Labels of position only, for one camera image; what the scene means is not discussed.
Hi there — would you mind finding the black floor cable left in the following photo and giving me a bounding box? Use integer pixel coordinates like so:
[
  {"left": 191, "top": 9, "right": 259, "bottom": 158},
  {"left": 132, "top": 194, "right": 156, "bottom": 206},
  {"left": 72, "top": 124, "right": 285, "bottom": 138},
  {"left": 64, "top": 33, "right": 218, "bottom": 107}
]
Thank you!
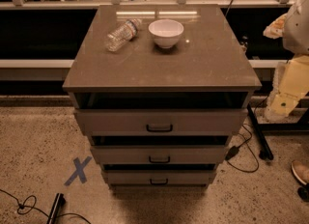
[{"left": 0, "top": 188, "right": 93, "bottom": 224}]

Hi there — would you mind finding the grey middle drawer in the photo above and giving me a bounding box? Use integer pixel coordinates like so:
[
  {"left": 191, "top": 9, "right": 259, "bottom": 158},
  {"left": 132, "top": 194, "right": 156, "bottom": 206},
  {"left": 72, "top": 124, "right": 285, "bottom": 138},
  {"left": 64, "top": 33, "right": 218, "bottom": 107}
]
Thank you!
[{"left": 91, "top": 146, "right": 226, "bottom": 165}]

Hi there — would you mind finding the black power adapter cable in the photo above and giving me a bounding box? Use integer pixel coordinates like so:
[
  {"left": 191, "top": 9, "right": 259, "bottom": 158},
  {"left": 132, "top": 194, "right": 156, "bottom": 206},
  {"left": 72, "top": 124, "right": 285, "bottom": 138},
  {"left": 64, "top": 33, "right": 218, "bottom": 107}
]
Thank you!
[{"left": 224, "top": 96, "right": 270, "bottom": 174}]

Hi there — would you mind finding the black power strip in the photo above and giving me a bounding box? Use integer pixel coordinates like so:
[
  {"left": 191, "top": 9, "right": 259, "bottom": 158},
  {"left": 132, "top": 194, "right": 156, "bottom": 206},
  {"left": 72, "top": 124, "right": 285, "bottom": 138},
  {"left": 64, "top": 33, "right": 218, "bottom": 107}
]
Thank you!
[{"left": 46, "top": 193, "right": 66, "bottom": 224}]

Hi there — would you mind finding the grey drawer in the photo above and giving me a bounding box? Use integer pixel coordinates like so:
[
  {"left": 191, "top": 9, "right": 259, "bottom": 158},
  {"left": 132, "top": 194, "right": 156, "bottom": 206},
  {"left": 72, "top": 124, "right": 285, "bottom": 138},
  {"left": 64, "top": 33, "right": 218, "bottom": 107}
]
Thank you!
[
  {"left": 101, "top": 171, "right": 216, "bottom": 185},
  {"left": 91, "top": 146, "right": 226, "bottom": 165},
  {"left": 74, "top": 109, "right": 247, "bottom": 136}
]

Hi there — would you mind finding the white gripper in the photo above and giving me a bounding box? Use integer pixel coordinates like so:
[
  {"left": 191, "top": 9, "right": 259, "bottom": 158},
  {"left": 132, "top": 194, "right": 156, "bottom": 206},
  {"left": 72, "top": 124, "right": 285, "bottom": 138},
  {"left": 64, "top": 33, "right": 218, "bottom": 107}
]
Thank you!
[{"left": 264, "top": 55, "right": 309, "bottom": 122}]

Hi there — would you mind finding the black caster wheel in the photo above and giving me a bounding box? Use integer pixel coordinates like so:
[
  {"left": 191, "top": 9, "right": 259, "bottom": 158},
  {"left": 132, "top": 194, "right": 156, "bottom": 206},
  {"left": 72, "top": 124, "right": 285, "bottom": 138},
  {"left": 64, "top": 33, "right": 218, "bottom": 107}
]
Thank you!
[{"left": 297, "top": 187, "right": 309, "bottom": 202}]

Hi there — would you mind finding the white ceramic bowl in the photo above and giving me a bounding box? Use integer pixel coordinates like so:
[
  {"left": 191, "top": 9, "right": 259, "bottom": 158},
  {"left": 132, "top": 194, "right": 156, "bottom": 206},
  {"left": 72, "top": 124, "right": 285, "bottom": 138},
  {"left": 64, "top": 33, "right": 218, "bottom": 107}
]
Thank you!
[{"left": 148, "top": 19, "right": 184, "bottom": 48}]

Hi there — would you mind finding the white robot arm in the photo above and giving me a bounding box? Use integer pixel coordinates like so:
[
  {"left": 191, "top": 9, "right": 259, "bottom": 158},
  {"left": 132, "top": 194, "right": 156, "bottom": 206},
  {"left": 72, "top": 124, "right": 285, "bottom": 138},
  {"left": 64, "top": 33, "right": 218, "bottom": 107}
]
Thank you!
[{"left": 263, "top": 0, "right": 309, "bottom": 121}]

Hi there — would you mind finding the grey bottom drawer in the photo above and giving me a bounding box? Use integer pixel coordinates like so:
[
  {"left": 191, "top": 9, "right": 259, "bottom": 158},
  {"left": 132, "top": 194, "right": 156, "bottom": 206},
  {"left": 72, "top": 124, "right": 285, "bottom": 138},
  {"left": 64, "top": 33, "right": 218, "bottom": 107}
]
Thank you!
[{"left": 101, "top": 171, "right": 216, "bottom": 185}]

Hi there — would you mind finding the black pole leg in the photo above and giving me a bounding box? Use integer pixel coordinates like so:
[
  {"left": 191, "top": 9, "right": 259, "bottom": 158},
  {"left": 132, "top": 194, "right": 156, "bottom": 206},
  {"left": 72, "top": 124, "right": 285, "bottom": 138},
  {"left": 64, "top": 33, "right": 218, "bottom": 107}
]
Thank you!
[{"left": 247, "top": 105, "right": 274, "bottom": 160}]

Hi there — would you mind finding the brown shoe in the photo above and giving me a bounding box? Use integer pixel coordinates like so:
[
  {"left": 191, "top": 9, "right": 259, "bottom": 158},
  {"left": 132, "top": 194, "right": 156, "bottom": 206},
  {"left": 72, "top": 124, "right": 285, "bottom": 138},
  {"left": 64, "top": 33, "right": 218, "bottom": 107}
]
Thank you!
[{"left": 292, "top": 160, "right": 309, "bottom": 185}]

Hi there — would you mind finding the blue tape cross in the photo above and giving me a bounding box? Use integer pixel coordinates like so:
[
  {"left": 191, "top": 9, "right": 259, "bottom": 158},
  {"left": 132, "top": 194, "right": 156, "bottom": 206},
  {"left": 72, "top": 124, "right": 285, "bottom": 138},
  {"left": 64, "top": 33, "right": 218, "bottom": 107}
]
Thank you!
[{"left": 65, "top": 156, "right": 92, "bottom": 186}]

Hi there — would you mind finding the clear plastic water bottle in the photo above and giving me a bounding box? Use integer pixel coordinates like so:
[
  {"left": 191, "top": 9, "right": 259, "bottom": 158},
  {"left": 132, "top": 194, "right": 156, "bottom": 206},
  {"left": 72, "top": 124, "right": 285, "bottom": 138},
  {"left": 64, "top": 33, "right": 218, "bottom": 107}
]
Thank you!
[{"left": 105, "top": 18, "right": 142, "bottom": 52}]

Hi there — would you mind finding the grey drawer cabinet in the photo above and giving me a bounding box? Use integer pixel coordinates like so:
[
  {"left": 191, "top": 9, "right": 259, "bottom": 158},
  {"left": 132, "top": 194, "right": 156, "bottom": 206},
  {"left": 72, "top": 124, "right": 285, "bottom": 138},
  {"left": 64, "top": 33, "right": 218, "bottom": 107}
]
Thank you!
[{"left": 62, "top": 4, "right": 263, "bottom": 190}]

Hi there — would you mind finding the grey top drawer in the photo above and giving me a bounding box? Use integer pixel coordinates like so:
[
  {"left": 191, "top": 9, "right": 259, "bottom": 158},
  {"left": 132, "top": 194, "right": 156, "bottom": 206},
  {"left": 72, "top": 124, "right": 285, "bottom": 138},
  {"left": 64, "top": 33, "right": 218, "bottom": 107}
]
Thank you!
[{"left": 74, "top": 109, "right": 247, "bottom": 136}]

